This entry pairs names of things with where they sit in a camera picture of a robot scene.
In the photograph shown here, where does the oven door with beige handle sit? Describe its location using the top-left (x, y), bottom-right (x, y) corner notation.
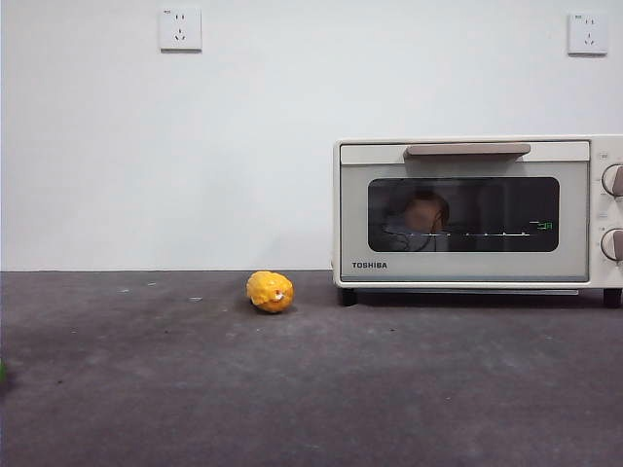
top-left (339, 140), bottom-right (591, 283)

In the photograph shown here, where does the cream toaster oven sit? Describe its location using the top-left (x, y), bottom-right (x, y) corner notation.
top-left (332, 134), bottom-right (623, 307)

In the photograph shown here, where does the white wall socket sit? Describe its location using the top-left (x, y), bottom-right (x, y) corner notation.
top-left (159, 6), bottom-right (203, 53)
top-left (567, 13), bottom-right (609, 56)

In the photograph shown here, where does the beige oven knob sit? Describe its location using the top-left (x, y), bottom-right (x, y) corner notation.
top-left (599, 228), bottom-right (623, 263)
top-left (601, 163), bottom-right (623, 198)

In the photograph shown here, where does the yellow corn cob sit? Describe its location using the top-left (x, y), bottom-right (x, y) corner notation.
top-left (245, 269), bottom-right (295, 314)

